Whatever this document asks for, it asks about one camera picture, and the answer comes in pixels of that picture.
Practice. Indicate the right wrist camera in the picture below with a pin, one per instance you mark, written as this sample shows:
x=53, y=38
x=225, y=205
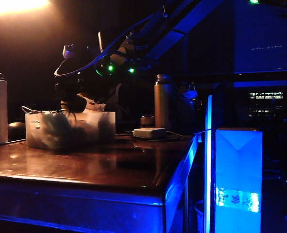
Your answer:
x=68, y=51

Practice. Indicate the dark monitor screen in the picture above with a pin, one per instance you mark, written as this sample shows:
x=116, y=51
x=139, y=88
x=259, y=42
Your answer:
x=266, y=102

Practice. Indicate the brown kiwi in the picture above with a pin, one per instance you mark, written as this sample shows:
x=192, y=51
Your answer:
x=76, y=105

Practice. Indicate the small metal can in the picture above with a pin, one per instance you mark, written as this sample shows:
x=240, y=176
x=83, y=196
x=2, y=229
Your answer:
x=147, y=121

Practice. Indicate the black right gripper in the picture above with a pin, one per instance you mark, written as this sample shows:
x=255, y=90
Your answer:
x=72, y=87

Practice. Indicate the large grey cabinet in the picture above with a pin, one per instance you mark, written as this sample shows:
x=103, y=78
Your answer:
x=264, y=36

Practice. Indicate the translucent plastic box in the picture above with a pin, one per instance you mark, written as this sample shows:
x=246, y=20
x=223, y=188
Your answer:
x=68, y=131

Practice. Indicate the white printed packet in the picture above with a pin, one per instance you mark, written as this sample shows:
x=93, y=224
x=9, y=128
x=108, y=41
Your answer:
x=95, y=105

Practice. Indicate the tall cardboard box with tape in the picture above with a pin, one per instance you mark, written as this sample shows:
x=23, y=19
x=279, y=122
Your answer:
x=238, y=165

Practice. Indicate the dark bottle with blue mask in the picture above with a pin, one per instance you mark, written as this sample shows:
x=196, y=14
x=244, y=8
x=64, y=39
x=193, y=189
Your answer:
x=187, y=109

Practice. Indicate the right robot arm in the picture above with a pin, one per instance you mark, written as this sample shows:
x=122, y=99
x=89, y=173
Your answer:
x=163, y=26

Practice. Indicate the glowing upright panel edge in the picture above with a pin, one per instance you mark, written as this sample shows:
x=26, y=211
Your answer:
x=208, y=157

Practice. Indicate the white power adapter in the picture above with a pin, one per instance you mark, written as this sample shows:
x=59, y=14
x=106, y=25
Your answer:
x=149, y=132

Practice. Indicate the steel thermos bottle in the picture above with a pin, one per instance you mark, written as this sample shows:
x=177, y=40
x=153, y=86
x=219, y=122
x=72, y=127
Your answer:
x=163, y=104

